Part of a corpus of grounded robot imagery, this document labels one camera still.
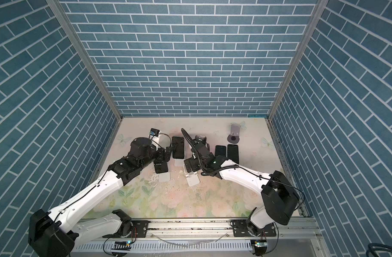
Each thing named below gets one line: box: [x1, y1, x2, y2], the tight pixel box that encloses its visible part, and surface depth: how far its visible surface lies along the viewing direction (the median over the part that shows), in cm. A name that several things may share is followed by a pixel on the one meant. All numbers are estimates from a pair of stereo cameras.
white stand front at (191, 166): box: [182, 156, 201, 187], surface depth 77 cm
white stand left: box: [156, 171, 171, 183], surface depth 92 cm
